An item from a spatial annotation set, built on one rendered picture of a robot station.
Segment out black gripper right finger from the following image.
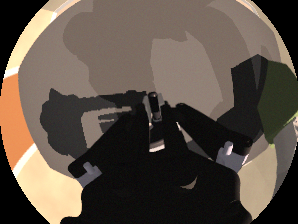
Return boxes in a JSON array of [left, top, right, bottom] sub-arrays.
[[157, 93, 253, 194]]

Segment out grey bench vise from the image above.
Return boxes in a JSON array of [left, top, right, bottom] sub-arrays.
[[148, 92, 164, 152]]

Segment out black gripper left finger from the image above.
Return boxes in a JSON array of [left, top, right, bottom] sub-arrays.
[[68, 95, 151, 197]]

